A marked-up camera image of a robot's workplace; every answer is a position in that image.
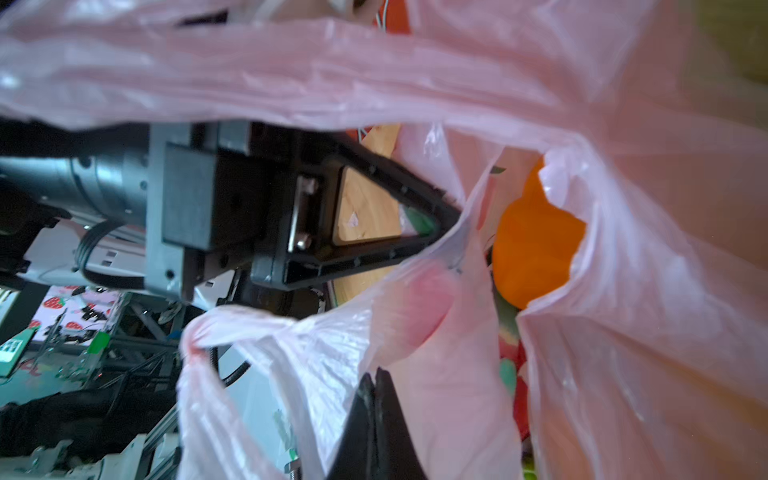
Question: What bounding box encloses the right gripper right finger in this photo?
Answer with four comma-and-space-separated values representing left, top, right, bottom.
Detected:
374, 368, 427, 480

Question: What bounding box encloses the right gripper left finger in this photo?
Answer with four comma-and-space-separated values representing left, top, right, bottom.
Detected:
326, 373, 378, 480

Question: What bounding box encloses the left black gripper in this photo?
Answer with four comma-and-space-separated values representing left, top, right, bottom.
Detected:
144, 120, 460, 300

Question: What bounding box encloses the orange fruit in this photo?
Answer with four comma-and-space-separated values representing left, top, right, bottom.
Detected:
491, 160, 586, 310

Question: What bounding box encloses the pink plastic bag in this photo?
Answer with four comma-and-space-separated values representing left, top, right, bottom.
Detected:
1, 1, 767, 479

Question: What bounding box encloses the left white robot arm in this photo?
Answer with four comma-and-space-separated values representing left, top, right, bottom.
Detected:
1, 120, 459, 301

